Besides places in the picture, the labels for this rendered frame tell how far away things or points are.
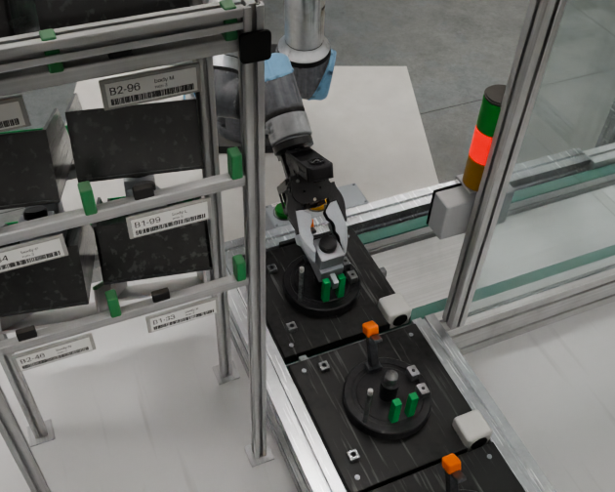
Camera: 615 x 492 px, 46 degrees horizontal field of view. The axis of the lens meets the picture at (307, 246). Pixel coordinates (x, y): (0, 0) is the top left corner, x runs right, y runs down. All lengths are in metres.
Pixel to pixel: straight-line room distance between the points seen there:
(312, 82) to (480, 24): 2.65
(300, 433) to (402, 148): 0.88
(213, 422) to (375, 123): 0.93
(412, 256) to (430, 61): 2.45
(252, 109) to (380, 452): 0.62
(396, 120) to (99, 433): 1.08
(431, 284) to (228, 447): 0.49
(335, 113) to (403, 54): 1.98
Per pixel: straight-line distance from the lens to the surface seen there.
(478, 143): 1.05
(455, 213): 1.11
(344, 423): 1.15
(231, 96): 1.36
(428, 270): 1.44
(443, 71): 3.76
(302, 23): 1.57
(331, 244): 1.21
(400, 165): 1.76
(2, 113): 0.65
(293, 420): 1.16
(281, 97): 1.25
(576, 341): 1.49
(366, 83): 2.03
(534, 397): 1.38
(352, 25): 4.06
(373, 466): 1.12
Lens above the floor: 1.96
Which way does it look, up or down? 46 degrees down
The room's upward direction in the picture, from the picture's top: 3 degrees clockwise
